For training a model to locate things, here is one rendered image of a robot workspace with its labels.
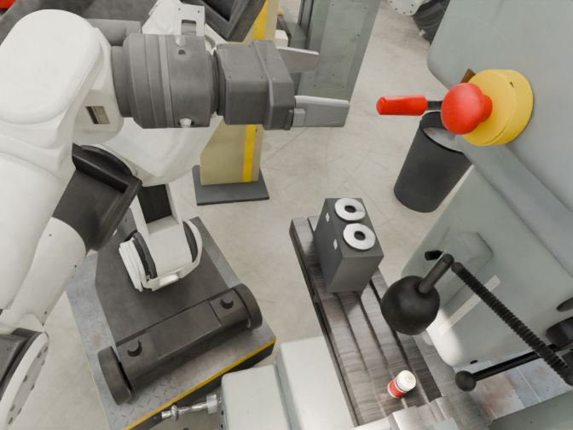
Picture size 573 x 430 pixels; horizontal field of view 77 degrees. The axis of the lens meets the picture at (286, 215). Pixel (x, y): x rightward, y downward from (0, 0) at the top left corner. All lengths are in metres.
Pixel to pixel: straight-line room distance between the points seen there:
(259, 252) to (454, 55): 2.05
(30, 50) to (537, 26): 0.38
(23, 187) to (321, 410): 0.90
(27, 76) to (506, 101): 0.36
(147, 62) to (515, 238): 0.46
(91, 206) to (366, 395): 0.78
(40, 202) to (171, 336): 1.13
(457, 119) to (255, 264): 2.04
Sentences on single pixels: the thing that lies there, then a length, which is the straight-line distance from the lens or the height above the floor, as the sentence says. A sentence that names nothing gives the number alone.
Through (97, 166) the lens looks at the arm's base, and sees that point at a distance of 0.59.
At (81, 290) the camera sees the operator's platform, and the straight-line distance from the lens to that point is 1.83.
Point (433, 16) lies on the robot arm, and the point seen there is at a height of 1.67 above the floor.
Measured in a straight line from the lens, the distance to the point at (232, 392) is 1.18.
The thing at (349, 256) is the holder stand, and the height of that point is 1.15.
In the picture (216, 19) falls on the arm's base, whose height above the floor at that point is 1.65.
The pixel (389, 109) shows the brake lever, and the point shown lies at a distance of 0.42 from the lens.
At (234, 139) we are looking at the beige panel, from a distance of 2.45.
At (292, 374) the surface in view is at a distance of 1.08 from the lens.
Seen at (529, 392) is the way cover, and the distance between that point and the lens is 1.19.
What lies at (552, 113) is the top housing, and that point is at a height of 1.78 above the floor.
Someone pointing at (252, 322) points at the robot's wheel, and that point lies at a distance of 1.50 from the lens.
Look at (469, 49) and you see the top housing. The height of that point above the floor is 1.78.
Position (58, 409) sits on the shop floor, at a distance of 2.08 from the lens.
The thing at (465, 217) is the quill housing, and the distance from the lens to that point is 0.58.
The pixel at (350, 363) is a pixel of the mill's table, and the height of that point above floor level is 0.96.
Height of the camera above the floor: 1.90
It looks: 47 degrees down
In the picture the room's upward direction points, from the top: 12 degrees clockwise
